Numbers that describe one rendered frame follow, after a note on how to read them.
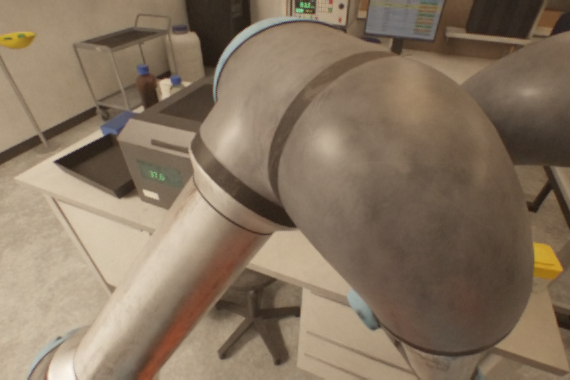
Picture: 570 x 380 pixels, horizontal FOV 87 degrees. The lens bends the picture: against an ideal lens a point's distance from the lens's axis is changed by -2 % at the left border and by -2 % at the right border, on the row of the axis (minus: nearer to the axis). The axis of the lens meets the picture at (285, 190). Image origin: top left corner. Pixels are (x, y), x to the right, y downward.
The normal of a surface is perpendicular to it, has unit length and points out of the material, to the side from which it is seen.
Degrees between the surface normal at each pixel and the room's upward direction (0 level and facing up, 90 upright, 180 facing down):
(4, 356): 0
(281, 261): 0
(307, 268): 0
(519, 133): 97
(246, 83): 51
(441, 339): 99
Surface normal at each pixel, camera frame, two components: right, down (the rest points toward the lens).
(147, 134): -0.29, -0.04
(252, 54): -0.62, -0.39
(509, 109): -0.84, 0.22
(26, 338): 0.00, -0.77
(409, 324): -0.40, 0.69
